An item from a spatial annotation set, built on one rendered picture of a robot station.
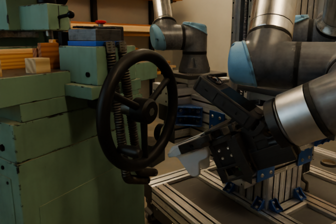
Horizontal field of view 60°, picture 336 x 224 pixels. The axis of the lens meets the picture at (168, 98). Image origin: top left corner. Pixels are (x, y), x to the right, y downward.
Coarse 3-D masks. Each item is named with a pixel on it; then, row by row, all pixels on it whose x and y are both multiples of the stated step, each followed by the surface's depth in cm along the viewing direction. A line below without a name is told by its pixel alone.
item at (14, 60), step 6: (0, 54) 72; (6, 54) 74; (12, 54) 75; (18, 54) 76; (24, 54) 77; (30, 54) 79; (0, 60) 72; (6, 60) 74; (12, 60) 75; (18, 60) 76; (24, 60) 78; (6, 66) 74; (12, 66) 75; (18, 66) 76; (24, 66) 78
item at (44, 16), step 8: (24, 8) 82; (32, 8) 80; (40, 8) 79; (48, 8) 77; (56, 8) 79; (64, 8) 82; (24, 16) 83; (32, 16) 81; (40, 16) 79; (48, 16) 78; (56, 16) 80; (24, 24) 84; (32, 24) 82; (40, 24) 80; (48, 24) 78; (56, 24) 80; (64, 24) 82; (48, 32) 83
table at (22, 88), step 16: (144, 64) 96; (0, 80) 58; (16, 80) 61; (32, 80) 64; (48, 80) 67; (64, 80) 70; (0, 96) 58; (16, 96) 61; (32, 96) 64; (48, 96) 67; (80, 96) 68; (96, 96) 67
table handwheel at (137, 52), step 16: (128, 64) 61; (160, 64) 72; (112, 80) 58; (112, 96) 58; (176, 96) 79; (96, 112) 57; (128, 112) 70; (144, 112) 66; (176, 112) 80; (96, 128) 58; (144, 128) 69; (112, 144) 60; (144, 144) 70; (160, 144) 76; (112, 160) 61; (128, 160) 65; (144, 160) 70
